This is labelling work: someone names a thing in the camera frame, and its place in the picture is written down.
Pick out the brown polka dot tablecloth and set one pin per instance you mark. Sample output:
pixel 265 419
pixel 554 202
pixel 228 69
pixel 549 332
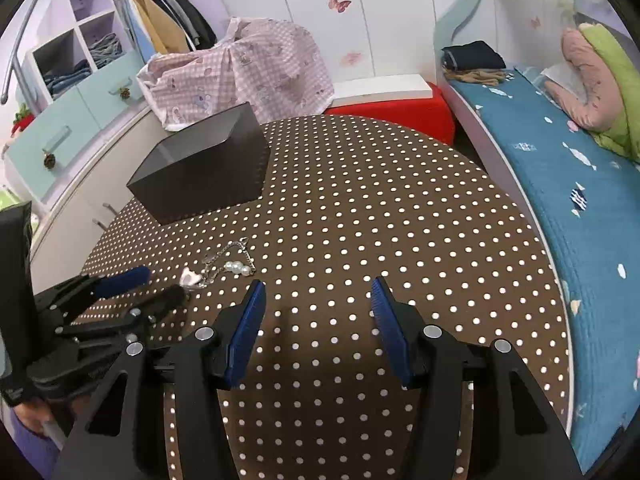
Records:
pixel 375 210

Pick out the dark hanging jackets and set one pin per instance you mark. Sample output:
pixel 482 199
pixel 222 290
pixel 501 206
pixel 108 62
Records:
pixel 192 15

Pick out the red ottoman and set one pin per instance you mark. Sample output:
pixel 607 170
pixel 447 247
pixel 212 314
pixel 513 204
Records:
pixel 400 115

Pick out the red strawberry plush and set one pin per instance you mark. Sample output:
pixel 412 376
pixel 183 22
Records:
pixel 22 122

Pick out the tan hanging coat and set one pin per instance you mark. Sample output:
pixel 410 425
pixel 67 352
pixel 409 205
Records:
pixel 160 22

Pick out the blue patterned bed sheet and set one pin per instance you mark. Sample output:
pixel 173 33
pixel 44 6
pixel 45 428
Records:
pixel 575 185

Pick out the light blue drawer cabinet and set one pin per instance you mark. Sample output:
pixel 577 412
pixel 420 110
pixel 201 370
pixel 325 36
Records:
pixel 35 155

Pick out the white pillow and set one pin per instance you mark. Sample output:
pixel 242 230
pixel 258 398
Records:
pixel 562 77

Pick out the person's left forearm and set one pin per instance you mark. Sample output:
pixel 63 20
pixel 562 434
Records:
pixel 30 450

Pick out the white board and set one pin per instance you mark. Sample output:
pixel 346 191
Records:
pixel 380 89

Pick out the small pink ornament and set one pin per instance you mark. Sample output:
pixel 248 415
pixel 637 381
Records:
pixel 190 276

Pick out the folded dark clothes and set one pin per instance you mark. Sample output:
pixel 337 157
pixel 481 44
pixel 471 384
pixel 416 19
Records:
pixel 472 55

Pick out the light blue hanging shirt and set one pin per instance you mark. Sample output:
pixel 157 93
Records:
pixel 137 30

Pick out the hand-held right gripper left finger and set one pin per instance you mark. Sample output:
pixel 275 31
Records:
pixel 245 335

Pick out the pinecone drawer ornament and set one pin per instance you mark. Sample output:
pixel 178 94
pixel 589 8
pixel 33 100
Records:
pixel 124 93
pixel 49 161

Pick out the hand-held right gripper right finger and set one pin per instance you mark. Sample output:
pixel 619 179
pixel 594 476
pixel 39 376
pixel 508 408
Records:
pixel 395 335

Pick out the dark brown box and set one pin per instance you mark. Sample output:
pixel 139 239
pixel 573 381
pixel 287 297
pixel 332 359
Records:
pixel 200 175

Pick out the folded jeans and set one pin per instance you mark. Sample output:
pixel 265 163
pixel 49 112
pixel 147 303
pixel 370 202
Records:
pixel 65 80
pixel 105 50

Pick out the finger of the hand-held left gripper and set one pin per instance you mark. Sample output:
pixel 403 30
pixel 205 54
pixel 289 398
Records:
pixel 122 281
pixel 162 302

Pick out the green blanket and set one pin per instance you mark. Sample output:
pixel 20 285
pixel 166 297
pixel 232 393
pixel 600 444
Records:
pixel 615 70

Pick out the pink flower sticker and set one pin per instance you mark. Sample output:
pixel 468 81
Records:
pixel 352 57

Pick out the pink plush pillow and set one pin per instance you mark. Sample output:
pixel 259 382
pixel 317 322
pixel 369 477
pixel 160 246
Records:
pixel 590 80

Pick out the white low cabinet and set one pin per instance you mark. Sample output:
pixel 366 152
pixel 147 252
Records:
pixel 80 195

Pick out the pink checkered cloth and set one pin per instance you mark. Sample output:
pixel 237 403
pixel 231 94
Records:
pixel 270 70

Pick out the pale green wardrobe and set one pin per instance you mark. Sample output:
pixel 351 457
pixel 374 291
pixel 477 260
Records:
pixel 390 10

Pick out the pink butterfly sticker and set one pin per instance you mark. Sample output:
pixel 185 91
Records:
pixel 339 1

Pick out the grey metal handrail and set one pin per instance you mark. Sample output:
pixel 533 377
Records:
pixel 17 50

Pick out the folded tan garment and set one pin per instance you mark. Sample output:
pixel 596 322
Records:
pixel 480 77

